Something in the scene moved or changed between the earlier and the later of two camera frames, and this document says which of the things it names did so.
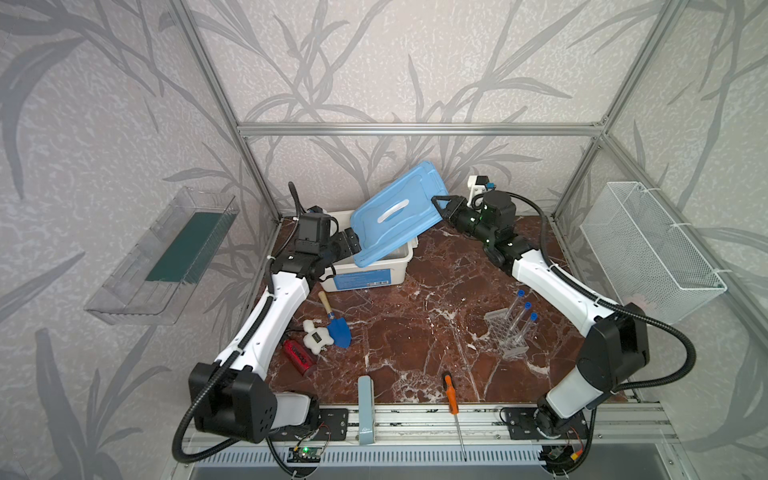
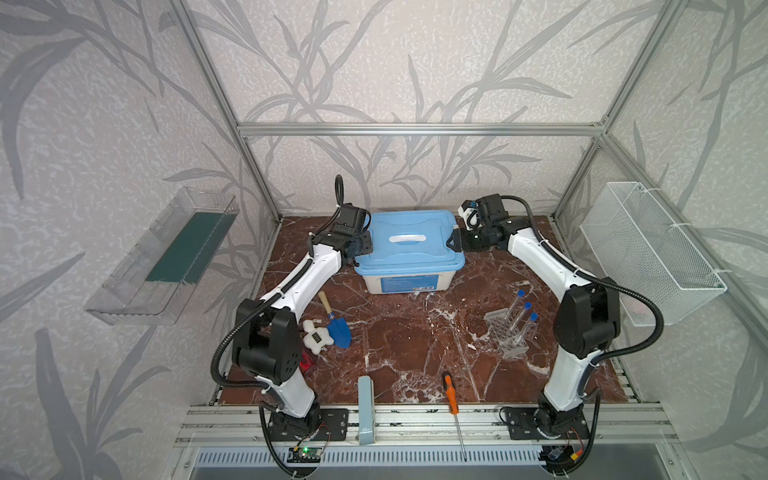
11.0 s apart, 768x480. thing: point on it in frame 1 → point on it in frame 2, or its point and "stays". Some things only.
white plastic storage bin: (350, 275) → (381, 284)
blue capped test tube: (527, 307) stays
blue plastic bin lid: (397, 213) → (409, 241)
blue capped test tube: (510, 313) stays
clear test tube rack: (506, 336) stays
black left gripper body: (335, 248) stays
